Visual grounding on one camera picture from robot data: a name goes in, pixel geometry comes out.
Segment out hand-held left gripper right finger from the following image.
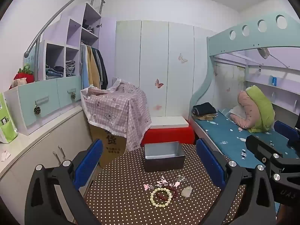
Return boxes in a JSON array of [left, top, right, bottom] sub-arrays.
[[196, 138, 278, 225]]

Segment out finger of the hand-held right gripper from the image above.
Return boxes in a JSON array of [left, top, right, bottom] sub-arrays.
[[245, 134, 300, 170], [274, 120, 300, 147]]

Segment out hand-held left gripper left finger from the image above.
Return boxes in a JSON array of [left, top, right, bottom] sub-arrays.
[[25, 139, 104, 225]]

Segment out silver pearl charm necklace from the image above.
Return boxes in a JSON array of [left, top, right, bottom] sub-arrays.
[[174, 174, 187, 188]]

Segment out dark metal box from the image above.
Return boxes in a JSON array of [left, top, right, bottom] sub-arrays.
[[143, 141, 185, 173]]

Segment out red bead bracelet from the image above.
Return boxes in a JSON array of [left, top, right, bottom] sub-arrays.
[[157, 186, 179, 203]]

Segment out cream bead bracelet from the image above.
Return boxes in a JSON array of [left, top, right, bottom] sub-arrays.
[[149, 187, 173, 208]]

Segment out person's right forearm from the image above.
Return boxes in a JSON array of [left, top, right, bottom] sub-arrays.
[[277, 203, 299, 225]]

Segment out cardboard box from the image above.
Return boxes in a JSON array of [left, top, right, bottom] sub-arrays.
[[89, 122, 128, 169]]

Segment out pink and green plush pillow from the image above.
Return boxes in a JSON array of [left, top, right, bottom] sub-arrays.
[[234, 85, 276, 134]]

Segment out blue patterned bed sheet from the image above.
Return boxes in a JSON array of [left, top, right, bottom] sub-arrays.
[[191, 109, 300, 169]]

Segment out folded tan clothes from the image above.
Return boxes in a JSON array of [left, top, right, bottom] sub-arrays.
[[196, 113, 218, 121]]

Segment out white pillow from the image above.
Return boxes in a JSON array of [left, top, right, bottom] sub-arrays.
[[230, 105, 245, 118]]

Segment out white curved cabinet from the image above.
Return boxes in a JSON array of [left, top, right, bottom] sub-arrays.
[[0, 103, 102, 194]]

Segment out red storage ottoman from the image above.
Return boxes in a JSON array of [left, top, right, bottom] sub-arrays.
[[141, 125, 195, 149]]

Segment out folded dark clothes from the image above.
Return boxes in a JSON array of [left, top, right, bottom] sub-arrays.
[[192, 102, 217, 116]]

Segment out white ottoman lid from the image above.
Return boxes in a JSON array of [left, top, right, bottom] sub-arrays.
[[151, 116, 190, 128]]

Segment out brown polka dot tablecloth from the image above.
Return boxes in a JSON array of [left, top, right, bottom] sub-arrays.
[[83, 142, 246, 225]]

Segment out pink checked cloth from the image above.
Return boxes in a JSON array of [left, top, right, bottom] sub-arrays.
[[80, 77, 152, 152]]

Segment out teal drawer cabinet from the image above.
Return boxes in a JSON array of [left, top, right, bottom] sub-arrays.
[[3, 75, 82, 136]]

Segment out white paper scraps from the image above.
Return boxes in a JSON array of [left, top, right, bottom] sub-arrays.
[[0, 149, 11, 162]]

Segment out dark hanging jackets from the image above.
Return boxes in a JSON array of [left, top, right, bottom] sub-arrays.
[[92, 47, 109, 90]]

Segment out tan hanging coat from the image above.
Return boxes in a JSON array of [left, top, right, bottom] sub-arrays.
[[87, 46, 102, 89]]

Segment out light blue hanging shirt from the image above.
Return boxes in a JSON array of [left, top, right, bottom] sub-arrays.
[[80, 44, 91, 89]]

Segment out green paper bag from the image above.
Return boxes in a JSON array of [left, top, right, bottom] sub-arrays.
[[0, 92, 19, 144]]

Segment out teal bunk bed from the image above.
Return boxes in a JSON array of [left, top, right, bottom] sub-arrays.
[[189, 13, 300, 169]]

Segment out folded grey clothes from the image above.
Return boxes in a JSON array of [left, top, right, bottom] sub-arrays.
[[65, 60, 76, 77]]

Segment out folded blue jeans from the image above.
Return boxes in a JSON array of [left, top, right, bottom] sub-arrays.
[[45, 65, 64, 80]]

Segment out red strawberry plush toy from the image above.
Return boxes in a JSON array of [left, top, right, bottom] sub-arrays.
[[10, 63, 35, 87]]

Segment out white wardrobe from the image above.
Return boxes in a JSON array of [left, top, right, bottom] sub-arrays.
[[115, 20, 218, 122]]

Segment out grey metal handrail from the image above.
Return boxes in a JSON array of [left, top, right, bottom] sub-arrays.
[[23, 0, 105, 83]]

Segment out purple stair shelf cabinet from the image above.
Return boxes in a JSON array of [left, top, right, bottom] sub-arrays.
[[37, 3, 117, 92]]

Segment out dark clothes on shelf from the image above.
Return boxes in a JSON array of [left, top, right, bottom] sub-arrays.
[[82, 19, 95, 33]]

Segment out purple wall shelf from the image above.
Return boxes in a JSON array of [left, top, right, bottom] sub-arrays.
[[244, 78, 300, 93]]

